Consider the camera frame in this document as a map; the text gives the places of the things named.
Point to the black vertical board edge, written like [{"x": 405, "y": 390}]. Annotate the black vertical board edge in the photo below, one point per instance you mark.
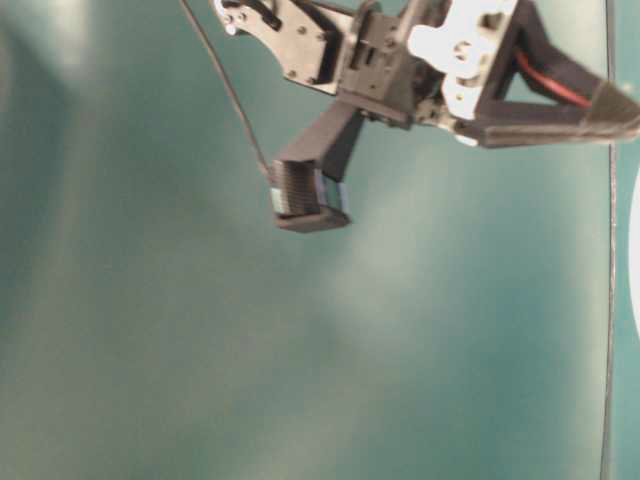
[{"x": 605, "y": 460}]

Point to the red spoon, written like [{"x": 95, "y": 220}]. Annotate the red spoon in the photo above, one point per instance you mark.
[{"x": 546, "y": 85}]

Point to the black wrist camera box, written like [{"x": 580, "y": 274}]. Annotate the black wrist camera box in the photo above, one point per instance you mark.
[{"x": 306, "y": 200}]

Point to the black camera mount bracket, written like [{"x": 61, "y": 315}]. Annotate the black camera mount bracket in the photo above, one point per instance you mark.
[{"x": 329, "y": 142}]

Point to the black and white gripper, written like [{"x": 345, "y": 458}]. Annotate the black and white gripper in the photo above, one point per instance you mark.
[{"x": 437, "y": 62}]

